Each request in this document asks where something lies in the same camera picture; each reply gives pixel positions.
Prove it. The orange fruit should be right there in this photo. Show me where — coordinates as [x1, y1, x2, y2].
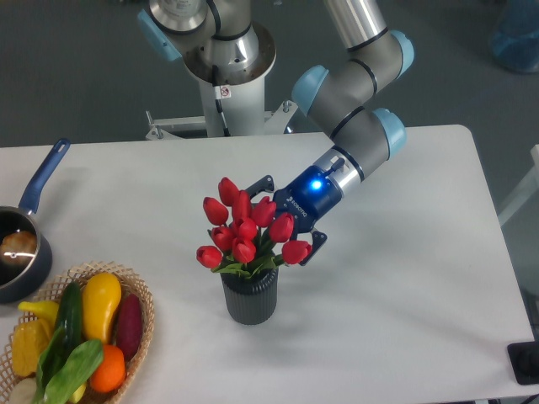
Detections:
[90, 345, 126, 393]

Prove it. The white garlic bulb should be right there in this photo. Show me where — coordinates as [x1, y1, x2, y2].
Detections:
[8, 378, 37, 404]

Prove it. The white frame at right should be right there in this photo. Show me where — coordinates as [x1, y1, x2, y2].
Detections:
[498, 145, 538, 227]

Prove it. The dark grey ribbed vase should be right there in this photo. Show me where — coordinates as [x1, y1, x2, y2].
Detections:
[221, 268, 279, 325]

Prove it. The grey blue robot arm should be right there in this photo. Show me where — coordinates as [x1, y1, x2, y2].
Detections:
[137, 1, 414, 249]

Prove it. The yellow corn cob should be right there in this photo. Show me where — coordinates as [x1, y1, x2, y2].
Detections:
[12, 319, 52, 377]

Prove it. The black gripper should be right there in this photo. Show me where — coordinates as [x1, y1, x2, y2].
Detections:
[245, 165, 343, 266]

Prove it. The black device at edge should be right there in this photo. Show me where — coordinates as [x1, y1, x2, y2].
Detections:
[507, 341, 538, 385]

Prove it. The purple sweet potato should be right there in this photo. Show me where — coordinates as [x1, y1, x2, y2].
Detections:
[116, 294, 142, 361]

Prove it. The yellow banana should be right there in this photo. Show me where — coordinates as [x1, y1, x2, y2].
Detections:
[17, 300, 89, 404]

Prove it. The blue translucent container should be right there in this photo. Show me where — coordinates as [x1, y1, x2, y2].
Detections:
[489, 1, 538, 74]

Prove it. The brown food in pan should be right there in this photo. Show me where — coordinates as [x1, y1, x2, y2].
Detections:
[1, 231, 37, 267]

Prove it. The green leafy vegetable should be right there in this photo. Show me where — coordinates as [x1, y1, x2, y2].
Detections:
[32, 328, 104, 403]

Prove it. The red tulip bouquet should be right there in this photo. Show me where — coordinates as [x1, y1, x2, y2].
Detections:
[196, 177, 312, 282]

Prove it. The large yellow squash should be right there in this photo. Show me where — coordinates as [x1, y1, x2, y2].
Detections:
[82, 273, 121, 344]

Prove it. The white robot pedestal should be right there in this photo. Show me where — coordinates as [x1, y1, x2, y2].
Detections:
[140, 13, 298, 141]

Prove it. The green cucumber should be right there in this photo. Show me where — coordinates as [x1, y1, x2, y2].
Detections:
[54, 282, 83, 359]

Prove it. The blue handled saucepan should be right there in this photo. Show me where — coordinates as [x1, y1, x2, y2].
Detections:
[1, 138, 71, 304]

